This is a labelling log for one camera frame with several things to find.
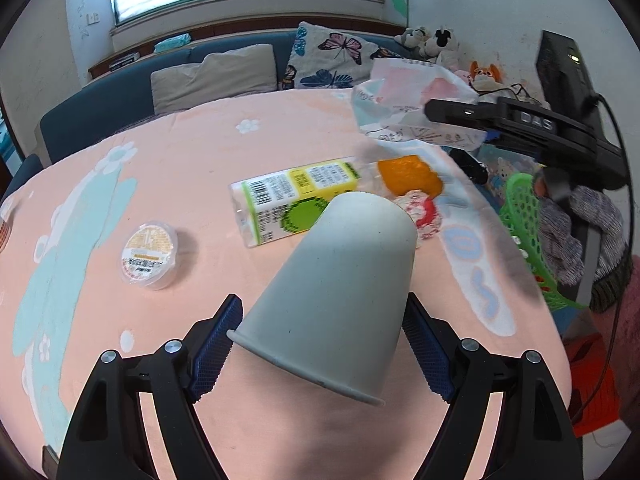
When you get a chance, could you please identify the red white wrapper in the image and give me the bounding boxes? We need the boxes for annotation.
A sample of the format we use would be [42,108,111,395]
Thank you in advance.
[394,190,442,246]

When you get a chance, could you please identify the orange peel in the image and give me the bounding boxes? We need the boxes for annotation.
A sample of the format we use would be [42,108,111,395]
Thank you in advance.
[376,155,444,198]

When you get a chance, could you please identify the small clear jelly cup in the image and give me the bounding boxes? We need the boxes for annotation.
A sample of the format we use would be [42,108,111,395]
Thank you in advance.
[120,221,178,290]

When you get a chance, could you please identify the white paper cup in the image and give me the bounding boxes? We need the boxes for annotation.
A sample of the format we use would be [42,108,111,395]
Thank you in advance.
[228,192,418,405]

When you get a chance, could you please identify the yellow green juice box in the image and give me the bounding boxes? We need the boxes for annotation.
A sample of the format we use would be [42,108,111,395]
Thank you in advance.
[230,157,360,248]

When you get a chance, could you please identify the grey gloved right hand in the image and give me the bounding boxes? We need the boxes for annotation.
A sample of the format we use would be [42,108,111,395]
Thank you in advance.
[533,169,634,313]

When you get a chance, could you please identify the red plastic stool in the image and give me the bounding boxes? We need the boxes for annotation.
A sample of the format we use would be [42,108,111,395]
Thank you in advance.
[564,333,620,438]

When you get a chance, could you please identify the green plastic basket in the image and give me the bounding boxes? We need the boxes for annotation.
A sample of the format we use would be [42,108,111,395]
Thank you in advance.
[499,172,580,311]

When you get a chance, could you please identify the black remote control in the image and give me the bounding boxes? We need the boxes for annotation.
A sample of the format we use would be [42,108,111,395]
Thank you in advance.
[449,148,489,185]

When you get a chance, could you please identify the orange fox plush toy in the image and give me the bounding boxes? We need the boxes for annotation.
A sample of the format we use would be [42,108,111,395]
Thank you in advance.
[469,61,502,93]

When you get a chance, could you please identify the cow plush toy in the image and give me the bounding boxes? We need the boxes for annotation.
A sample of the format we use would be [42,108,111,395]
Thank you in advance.
[424,27,459,72]

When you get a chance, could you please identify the grey plush toy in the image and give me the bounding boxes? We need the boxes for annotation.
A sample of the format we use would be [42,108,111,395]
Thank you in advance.
[394,26,431,51]

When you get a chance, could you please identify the pink patterned tablecloth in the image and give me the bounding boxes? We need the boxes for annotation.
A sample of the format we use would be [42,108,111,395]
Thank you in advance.
[1,90,570,479]

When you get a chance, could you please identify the red capped white bottle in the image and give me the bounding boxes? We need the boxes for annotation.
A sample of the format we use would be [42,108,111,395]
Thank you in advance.
[0,197,13,252]

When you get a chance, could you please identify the butterfly print pillow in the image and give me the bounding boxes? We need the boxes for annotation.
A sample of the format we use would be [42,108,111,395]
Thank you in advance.
[281,22,404,90]

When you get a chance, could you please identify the beige cushion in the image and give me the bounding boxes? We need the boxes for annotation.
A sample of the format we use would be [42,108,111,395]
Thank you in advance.
[150,44,278,115]

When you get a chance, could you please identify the teal tissue pack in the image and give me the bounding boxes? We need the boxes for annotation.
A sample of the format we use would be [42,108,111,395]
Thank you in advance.
[153,32,192,54]

